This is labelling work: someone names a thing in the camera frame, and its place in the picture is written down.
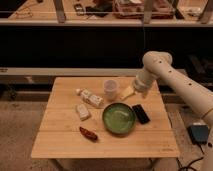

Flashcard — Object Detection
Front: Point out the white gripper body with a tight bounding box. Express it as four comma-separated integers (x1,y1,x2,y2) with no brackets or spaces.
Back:
132,69,157,93

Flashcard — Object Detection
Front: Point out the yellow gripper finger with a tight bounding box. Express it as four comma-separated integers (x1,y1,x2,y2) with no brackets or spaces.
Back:
120,86,135,100

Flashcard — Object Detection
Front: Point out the red pepper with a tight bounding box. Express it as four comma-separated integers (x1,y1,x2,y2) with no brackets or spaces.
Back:
79,127,98,141

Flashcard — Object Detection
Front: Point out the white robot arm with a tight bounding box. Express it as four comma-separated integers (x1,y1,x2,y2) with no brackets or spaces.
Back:
120,51,213,171

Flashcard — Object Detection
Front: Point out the green ceramic bowl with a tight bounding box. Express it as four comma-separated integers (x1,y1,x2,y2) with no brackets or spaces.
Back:
102,103,136,135

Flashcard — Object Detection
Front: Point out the white lying bottle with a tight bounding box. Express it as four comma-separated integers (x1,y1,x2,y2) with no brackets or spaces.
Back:
76,89,103,108

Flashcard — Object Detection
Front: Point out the wooden table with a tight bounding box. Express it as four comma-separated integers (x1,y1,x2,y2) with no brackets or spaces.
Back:
31,77,180,159

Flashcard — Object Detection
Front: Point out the small white packet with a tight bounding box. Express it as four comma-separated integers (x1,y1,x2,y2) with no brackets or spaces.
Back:
76,104,90,121

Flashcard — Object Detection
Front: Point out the blue foot pedal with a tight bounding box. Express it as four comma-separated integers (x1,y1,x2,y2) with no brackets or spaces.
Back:
187,125,209,144

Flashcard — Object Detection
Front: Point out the background workbench shelf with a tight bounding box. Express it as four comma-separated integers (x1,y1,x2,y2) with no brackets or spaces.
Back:
0,0,213,27

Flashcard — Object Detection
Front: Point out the black cable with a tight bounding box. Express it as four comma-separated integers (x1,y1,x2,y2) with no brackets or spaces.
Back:
175,142,206,171

